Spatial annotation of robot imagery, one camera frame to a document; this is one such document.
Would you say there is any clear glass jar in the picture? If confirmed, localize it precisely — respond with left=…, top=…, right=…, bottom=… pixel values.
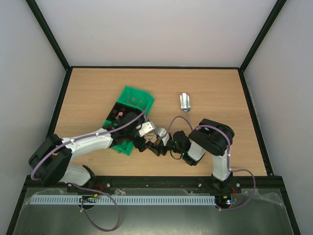
left=144, top=132, right=157, bottom=143

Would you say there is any green black bin set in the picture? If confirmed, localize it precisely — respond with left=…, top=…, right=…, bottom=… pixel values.
left=103, top=86, right=154, bottom=155

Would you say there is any silver metal scoop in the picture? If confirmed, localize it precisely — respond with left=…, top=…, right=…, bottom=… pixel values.
left=179, top=93, right=191, bottom=121

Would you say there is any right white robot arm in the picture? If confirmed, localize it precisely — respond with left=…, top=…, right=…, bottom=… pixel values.
left=155, top=118, right=235, bottom=192

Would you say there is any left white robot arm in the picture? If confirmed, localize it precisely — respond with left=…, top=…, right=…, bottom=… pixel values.
left=28, top=112, right=155, bottom=186

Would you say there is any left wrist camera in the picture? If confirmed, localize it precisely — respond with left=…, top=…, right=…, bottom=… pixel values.
left=136, top=121, right=156, bottom=137

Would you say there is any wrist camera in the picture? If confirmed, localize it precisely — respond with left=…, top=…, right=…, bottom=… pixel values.
left=136, top=121, right=156, bottom=137
left=156, top=127, right=171, bottom=146

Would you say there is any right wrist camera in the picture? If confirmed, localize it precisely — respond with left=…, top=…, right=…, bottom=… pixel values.
left=156, top=127, right=171, bottom=146

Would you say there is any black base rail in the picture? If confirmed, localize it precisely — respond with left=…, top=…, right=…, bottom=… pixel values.
left=23, top=176, right=286, bottom=195

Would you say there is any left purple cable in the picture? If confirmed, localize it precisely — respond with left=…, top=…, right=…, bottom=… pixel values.
left=30, top=109, right=149, bottom=231

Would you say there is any black cage frame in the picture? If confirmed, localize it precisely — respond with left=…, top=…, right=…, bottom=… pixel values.
left=4, top=0, right=313, bottom=235

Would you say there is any light blue cable duct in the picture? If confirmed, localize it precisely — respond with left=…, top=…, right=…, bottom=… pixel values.
left=30, top=195, right=216, bottom=206

